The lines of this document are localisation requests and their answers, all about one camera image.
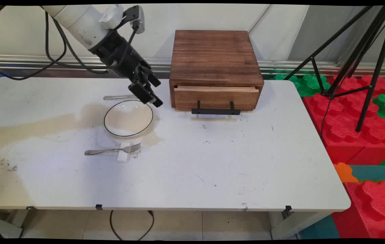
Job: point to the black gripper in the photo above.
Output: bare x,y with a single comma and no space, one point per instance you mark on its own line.
119,54

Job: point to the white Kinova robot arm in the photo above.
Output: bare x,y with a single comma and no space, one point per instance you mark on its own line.
77,20

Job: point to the white plate black rim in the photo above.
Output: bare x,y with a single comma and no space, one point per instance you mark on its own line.
128,120

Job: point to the dark wooden drawer cabinet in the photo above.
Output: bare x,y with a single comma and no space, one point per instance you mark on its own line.
213,54

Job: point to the small white block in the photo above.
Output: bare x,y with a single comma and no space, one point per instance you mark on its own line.
124,156

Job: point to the silver metal fork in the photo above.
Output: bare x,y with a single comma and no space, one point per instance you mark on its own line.
111,150

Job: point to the large red foam block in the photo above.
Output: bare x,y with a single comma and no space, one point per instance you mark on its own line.
345,118

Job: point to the grey table leg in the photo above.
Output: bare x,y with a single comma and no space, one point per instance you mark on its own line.
294,225
2,225

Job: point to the orange foam piece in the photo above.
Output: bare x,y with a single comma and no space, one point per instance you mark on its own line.
344,172

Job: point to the teal foam mat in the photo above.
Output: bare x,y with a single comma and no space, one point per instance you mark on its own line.
375,172

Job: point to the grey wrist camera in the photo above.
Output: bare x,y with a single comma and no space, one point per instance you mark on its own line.
139,16

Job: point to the aluminium wall rail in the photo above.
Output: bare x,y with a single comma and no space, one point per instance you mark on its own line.
26,62

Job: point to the black camera tripod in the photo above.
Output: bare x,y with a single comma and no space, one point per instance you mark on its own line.
365,51

